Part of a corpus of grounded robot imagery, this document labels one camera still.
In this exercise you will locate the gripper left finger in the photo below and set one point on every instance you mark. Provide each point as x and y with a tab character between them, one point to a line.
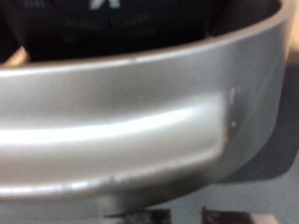
138	218

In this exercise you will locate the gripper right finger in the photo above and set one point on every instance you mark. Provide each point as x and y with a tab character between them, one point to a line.
236	217

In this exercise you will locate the black Keurig coffee machine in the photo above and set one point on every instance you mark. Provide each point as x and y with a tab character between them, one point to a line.
124	109

